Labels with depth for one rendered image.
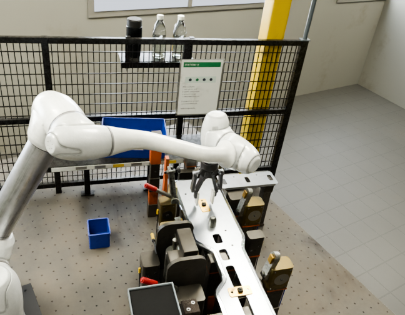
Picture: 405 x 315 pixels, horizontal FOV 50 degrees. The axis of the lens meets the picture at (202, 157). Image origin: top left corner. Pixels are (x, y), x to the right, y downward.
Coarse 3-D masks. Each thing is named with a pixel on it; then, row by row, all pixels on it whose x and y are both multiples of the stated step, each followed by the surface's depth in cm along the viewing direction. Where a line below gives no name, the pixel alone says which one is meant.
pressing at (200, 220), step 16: (192, 192) 195; (208, 192) 196; (192, 208) 186; (224, 208) 189; (192, 224) 178; (224, 224) 180; (208, 240) 171; (224, 240) 172; (240, 240) 173; (240, 256) 166; (224, 272) 158; (240, 272) 159; (224, 288) 153; (256, 288) 154; (224, 304) 147; (240, 304) 148; (256, 304) 148
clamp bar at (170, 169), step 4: (168, 168) 172; (172, 168) 174; (176, 168) 174; (164, 172) 172; (168, 172) 172; (172, 172) 171; (168, 176) 175; (172, 176) 172; (172, 180) 173; (172, 184) 175; (172, 188) 176; (172, 192) 177; (172, 196) 178; (176, 196) 179
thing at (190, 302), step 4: (184, 300) 135; (188, 300) 135; (192, 300) 135; (196, 300) 135; (184, 304) 133; (188, 304) 133; (192, 304) 134; (196, 304) 134; (184, 308) 132; (188, 308) 132; (192, 308) 132; (196, 308) 133; (184, 312) 131; (188, 312) 131; (192, 312) 131; (196, 312) 132
